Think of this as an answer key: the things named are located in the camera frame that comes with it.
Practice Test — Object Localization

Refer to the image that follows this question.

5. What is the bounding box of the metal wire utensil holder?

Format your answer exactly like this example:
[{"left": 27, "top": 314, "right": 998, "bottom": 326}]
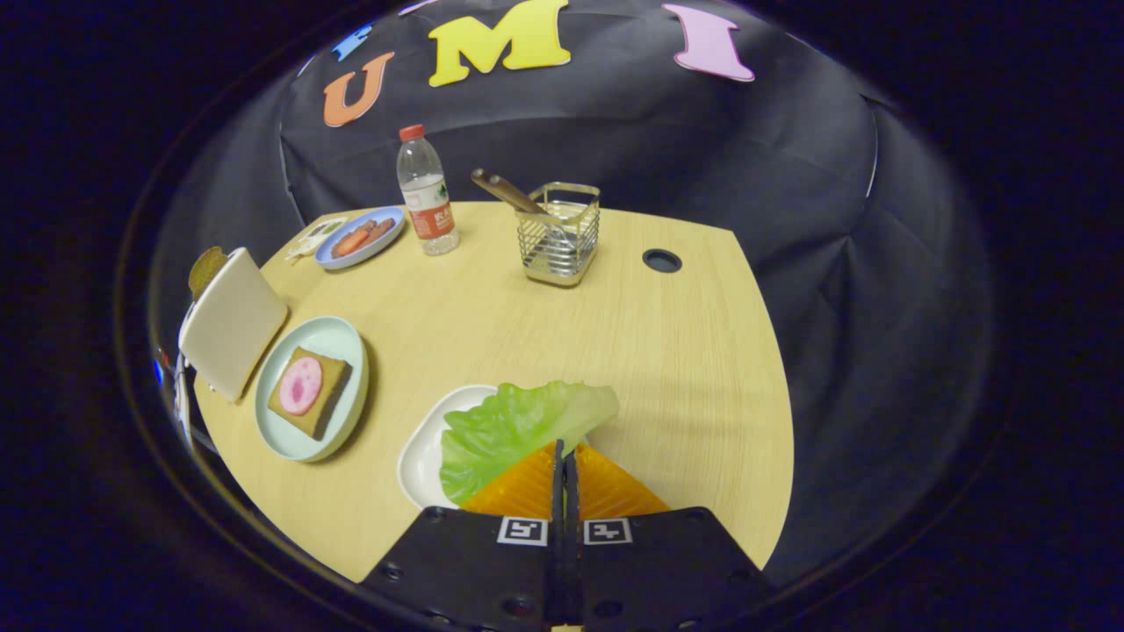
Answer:
[{"left": 515, "top": 182, "right": 602, "bottom": 288}]

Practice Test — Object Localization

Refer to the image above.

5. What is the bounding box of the wooden-handled knife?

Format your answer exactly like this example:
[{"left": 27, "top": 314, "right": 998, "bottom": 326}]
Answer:
[{"left": 470, "top": 169, "right": 550, "bottom": 219}]

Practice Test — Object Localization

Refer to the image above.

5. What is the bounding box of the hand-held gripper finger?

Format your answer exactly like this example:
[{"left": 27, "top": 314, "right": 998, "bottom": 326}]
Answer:
[
  {"left": 360, "top": 439, "right": 567, "bottom": 632},
  {"left": 565, "top": 443, "right": 778, "bottom": 632}
]

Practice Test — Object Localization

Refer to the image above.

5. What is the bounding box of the green lettuce leaf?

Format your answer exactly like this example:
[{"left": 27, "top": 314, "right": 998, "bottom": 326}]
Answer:
[{"left": 439, "top": 380, "right": 620, "bottom": 507}]

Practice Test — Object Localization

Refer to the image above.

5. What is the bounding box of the brown-crust bread slice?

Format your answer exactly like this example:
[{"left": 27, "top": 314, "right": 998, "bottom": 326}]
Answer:
[{"left": 267, "top": 347, "right": 354, "bottom": 442}]

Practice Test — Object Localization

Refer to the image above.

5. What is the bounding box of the white divided tray of beans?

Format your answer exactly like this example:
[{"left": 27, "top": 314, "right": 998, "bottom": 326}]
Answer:
[{"left": 285, "top": 217, "right": 349, "bottom": 262}]

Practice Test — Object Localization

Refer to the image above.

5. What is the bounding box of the light green plate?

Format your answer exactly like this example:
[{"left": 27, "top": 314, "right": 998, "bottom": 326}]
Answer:
[{"left": 254, "top": 316, "right": 371, "bottom": 463}]

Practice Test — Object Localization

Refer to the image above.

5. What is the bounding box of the small white dish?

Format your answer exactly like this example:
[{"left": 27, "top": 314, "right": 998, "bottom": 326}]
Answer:
[{"left": 397, "top": 384, "right": 506, "bottom": 511}]

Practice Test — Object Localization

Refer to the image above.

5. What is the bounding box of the pink ham slice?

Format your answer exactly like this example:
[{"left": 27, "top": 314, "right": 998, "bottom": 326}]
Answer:
[{"left": 278, "top": 356, "right": 324, "bottom": 417}]

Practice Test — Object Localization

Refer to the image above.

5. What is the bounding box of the clear bottle with red cap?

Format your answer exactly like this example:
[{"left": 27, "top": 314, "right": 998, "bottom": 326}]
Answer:
[{"left": 396, "top": 124, "right": 461, "bottom": 257}]

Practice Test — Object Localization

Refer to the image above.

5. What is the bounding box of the toasted bread slice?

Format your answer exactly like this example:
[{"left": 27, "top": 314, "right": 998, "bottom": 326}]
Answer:
[{"left": 188, "top": 247, "right": 231, "bottom": 299}]

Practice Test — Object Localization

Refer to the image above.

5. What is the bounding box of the white toaster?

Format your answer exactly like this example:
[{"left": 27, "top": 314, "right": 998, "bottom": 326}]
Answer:
[{"left": 178, "top": 247, "right": 290, "bottom": 404}]

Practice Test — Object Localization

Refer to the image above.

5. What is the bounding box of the blue plate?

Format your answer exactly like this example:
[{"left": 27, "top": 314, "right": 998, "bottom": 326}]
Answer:
[{"left": 313, "top": 205, "right": 407, "bottom": 271}]

